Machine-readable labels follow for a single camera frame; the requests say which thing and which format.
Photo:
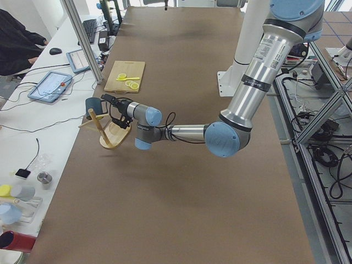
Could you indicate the blue teach pendant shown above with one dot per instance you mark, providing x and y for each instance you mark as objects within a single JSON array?
[
  {"x": 53, "y": 85},
  {"x": 78, "y": 61}
]

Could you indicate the small black square device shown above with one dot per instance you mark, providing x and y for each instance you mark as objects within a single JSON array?
[{"x": 23, "y": 173}]

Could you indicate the small metal cylinder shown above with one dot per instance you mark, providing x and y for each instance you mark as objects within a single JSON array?
[{"x": 44, "y": 178}]

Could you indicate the aluminium frame post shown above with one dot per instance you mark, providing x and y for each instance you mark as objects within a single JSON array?
[{"x": 74, "y": 17}]

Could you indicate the red cylinder container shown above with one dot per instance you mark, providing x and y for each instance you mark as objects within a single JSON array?
[{"x": 11, "y": 240}]

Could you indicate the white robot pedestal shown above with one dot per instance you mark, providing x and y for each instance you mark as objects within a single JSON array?
[{"x": 249, "y": 38}]

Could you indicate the blue cup yellow inside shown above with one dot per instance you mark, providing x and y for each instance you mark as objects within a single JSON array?
[{"x": 95, "y": 104}]

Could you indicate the yellow toy knife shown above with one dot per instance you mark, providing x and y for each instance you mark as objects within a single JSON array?
[{"x": 128, "y": 78}]

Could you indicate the lemon slice stack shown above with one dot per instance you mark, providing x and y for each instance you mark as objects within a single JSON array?
[{"x": 132, "y": 84}]

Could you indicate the light blue cup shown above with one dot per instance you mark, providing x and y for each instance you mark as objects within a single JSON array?
[{"x": 10, "y": 213}]

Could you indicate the blue teach pendant far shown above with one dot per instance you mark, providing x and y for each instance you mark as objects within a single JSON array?
[{"x": 78, "y": 61}]

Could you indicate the black computer mouse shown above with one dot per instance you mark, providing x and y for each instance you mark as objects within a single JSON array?
[{"x": 55, "y": 51}]

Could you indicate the wooden cup storage rack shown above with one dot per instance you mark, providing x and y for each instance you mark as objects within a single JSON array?
[{"x": 112, "y": 135}]

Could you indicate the bamboo cutting board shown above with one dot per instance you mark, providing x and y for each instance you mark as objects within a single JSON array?
[{"x": 131, "y": 69}]

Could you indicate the yellow cup on tray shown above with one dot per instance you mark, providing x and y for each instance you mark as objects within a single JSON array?
[{"x": 5, "y": 190}]

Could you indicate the grey cup on tray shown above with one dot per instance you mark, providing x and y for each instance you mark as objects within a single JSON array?
[{"x": 23, "y": 192}]

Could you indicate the blue teach pendant near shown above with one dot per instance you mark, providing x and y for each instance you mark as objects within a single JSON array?
[{"x": 53, "y": 85}]

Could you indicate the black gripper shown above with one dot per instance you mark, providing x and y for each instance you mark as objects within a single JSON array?
[{"x": 121, "y": 105}]

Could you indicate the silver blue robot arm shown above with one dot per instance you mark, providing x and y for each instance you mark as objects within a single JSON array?
[{"x": 288, "y": 23}]

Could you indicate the lemon slice single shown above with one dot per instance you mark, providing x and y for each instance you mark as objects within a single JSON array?
[{"x": 121, "y": 76}]

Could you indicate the person in black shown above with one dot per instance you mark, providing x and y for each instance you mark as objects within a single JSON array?
[{"x": 20, "y": 48}]

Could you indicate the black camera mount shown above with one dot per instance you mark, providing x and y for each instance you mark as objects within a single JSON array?
[{"x": 123, "y": 121}]

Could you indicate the black keyboard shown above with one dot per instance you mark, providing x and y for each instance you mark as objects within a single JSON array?
[{"x": 90, "y": 29}]

